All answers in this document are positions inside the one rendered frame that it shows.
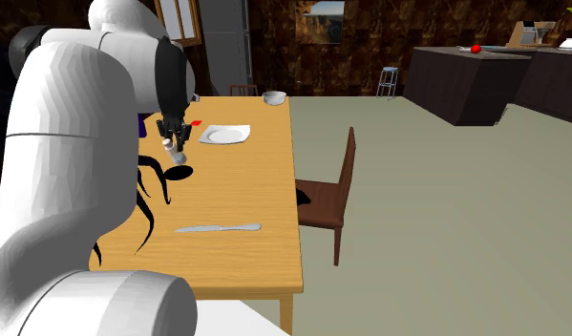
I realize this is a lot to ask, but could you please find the white shaker bottle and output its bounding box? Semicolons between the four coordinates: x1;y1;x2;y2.
161;137;189;166

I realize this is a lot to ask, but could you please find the white square plate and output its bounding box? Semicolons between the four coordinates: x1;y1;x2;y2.
197;123;252;146

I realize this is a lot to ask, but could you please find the brown wooden chair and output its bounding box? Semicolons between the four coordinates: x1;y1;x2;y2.
228;83;260;98
295;125;358;268

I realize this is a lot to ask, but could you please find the wooden table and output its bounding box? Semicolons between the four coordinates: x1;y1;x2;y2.
0;94;305;336

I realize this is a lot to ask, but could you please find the grey refrigerator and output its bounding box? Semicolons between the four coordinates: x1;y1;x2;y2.
199;0;254;97

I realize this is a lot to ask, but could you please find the wood-framed window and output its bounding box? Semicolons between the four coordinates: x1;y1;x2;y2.
153;0;203;49

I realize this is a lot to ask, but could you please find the white bowl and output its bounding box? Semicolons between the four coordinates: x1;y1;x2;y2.
261;90;288;107

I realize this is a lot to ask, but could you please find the silver knife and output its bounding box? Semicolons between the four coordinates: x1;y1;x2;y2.
174;222;263;234

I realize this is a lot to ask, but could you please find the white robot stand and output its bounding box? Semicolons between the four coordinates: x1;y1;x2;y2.
194;299;292;336

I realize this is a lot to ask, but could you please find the pale blue stool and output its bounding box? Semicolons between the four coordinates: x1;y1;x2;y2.
375;66;400;101

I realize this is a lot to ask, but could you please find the dark kitchen island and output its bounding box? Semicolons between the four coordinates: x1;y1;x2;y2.
402;43;534;127

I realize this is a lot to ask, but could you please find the dark kitchen counter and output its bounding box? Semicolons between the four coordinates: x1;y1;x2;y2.
504;6;572;127

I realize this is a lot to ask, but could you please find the wall picture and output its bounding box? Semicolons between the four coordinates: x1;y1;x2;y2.
295;0;347;46

